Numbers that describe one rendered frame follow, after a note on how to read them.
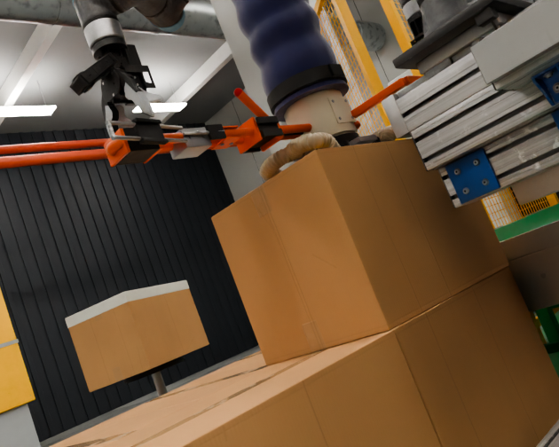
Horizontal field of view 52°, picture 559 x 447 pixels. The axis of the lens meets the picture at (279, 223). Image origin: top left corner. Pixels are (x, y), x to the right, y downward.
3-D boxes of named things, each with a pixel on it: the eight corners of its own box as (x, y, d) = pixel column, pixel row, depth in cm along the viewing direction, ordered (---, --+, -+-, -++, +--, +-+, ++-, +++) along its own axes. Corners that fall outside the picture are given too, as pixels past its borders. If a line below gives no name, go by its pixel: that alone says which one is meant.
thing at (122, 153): (146, 163, 121) (138, 142, 121) (163, 148, 116) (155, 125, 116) (110, 167, 115) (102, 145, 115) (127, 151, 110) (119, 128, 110)
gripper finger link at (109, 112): (137, 148, 123) (137, 105, 121) (114, 151, 119) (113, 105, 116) (129, 145, 125) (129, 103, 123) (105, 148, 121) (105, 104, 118)
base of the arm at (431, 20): (514, 12, 115) (493, -30, 116) (481, 4, 104) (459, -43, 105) (451, 54, 125) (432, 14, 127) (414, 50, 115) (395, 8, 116)
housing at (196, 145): (196, 158, 129) (190, 139, 130) (214, 145, 125) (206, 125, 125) (171, 160, 124) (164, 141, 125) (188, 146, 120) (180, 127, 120)
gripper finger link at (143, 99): (176, 101, 112) (149, 82, 116) (150, 102, 107) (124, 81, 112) (172, 116, 113) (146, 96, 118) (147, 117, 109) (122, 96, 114)
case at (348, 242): (397, 302, 185) (350, 188, 190) (510, 265, 157) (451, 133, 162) (266, 366, 142) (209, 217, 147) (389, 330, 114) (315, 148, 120)
